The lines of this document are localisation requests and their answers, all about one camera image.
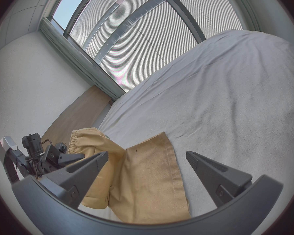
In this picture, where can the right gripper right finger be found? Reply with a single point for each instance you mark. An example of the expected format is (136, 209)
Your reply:
(218, 180)

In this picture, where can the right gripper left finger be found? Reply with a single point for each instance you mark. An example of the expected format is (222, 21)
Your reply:
(76, 177)

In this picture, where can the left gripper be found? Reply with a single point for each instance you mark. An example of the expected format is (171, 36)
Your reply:
(50, 157)

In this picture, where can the tan shorts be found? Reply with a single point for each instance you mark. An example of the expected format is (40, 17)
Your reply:
(147, 175)

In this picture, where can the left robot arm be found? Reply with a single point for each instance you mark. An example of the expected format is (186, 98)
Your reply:
(33, 143)

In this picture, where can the bed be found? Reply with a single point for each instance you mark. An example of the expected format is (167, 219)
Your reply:
(223, 94)

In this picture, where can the grey-green curtain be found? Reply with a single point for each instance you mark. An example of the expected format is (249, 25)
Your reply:
(252, 6)
(88, 70)

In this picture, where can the window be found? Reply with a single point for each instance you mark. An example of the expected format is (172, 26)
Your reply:
(137, 33)

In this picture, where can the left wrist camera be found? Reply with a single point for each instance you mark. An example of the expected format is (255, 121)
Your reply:
(61, 147)

